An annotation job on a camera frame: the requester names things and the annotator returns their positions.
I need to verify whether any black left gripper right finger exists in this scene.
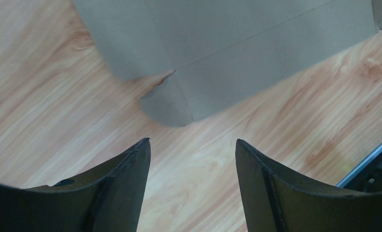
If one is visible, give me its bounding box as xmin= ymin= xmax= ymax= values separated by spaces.
xmin=235 ymin=139 xmax=382 ymax=232

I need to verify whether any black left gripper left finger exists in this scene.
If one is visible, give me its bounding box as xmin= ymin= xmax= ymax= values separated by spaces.
xmin=0 ymin=138 xmax=151 ymax=232

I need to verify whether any brown cardboard box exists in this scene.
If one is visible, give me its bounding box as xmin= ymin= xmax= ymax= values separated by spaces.
xmin=74 ymin=0 xmax=377 ymax=127

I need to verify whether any aluminium front rail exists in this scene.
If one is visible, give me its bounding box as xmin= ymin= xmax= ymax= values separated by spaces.
xmin=336 ymin=143 xmax=382 ymax=190

